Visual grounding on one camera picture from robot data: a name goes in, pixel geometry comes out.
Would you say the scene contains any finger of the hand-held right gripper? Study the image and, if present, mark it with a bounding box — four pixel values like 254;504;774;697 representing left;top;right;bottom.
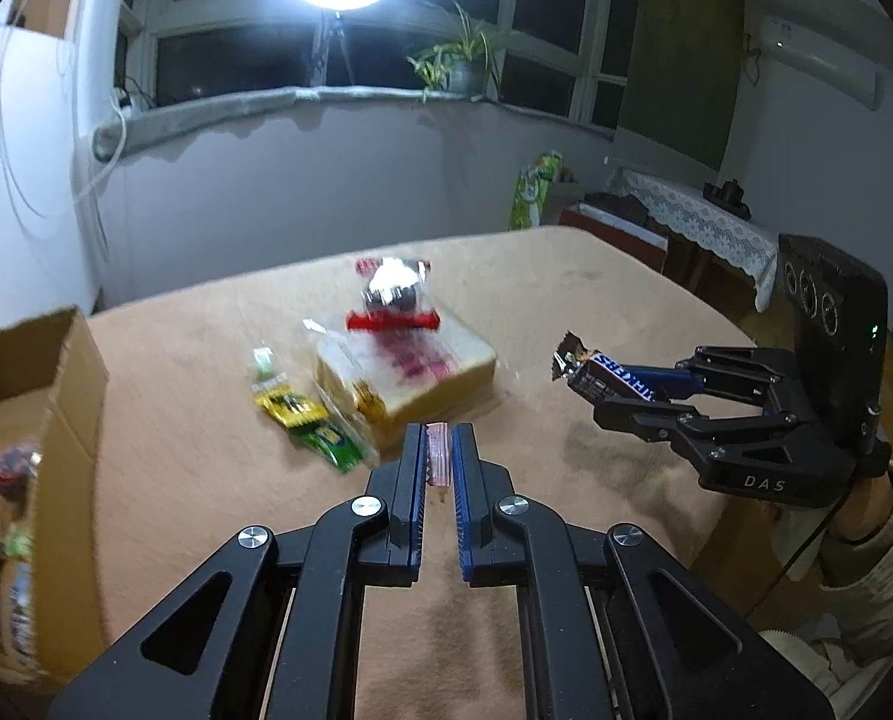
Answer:
592;388;814;460
626;345;799;404

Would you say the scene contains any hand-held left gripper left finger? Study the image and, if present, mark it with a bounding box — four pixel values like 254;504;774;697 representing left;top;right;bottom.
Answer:
45;422;428;720

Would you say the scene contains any yellow snack packet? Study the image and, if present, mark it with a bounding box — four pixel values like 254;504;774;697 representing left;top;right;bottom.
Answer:
255;382;331;428

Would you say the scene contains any small pink snack packet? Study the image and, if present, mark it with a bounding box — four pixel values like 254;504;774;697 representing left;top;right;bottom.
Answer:
426;422;455;503

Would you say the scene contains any potted spider plant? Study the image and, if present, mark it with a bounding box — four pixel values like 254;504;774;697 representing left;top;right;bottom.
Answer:
406;0;526;104

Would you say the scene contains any green printed bag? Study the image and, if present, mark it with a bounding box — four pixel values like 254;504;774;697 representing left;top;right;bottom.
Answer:
508;152;567;232

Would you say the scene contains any white cable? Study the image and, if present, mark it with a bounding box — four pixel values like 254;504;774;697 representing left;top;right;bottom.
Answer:
0;30;128;218

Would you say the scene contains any dark cloth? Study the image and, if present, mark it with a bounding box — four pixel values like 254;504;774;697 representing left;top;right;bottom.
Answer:
588;193;651;224

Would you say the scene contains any bagged sliced bread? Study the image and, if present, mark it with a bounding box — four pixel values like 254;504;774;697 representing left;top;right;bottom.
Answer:
301;307;500;451

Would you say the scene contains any red clear snack packet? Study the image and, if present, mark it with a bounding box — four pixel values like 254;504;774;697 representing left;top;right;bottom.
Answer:
0;444;46;503

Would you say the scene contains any white vertical pipe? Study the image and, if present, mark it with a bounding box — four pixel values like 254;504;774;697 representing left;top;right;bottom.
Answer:
75;0;136;308

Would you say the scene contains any foil ball snack red wrapper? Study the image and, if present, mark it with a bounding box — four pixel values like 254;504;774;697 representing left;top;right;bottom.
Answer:
345;255;443;335

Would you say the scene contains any white cabinet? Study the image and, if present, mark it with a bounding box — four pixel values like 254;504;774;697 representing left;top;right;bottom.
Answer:
0;22;95;338

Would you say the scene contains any person's right forearm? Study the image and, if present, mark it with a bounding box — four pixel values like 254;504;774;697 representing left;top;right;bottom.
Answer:
757;461;893;702

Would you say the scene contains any cardboard box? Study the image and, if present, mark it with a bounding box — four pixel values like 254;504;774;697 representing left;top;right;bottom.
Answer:
0;305;110;691

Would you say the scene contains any grey windowsill padding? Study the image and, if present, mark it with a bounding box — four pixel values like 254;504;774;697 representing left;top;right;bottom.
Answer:
90;86;620;162

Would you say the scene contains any dark green curtain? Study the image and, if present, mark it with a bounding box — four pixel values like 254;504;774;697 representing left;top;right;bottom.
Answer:
617;0;747;162

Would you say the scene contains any light tripod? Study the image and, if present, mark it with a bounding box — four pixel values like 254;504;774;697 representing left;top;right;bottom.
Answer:
307;11;357;91

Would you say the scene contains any white wall-mounted casing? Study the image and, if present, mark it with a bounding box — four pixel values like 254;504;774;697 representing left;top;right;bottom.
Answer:
746;7;888;112

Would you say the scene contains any lace covered side table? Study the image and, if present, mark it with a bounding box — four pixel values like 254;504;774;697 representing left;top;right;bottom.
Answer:
611;165;781;312

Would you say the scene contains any window frame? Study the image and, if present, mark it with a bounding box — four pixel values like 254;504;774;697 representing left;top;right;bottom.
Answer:
120;0;646;132

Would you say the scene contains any black cable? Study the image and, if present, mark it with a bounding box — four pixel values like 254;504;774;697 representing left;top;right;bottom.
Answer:
746;405;880;616

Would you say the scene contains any dark figurine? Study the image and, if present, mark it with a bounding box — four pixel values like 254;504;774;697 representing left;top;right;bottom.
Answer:
703;178;751;215

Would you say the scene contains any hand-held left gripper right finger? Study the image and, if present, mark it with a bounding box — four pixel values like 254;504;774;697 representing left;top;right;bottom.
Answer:
450;422;841;720

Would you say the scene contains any green snack packet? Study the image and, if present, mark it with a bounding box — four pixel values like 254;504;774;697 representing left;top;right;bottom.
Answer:
288;420;372;475

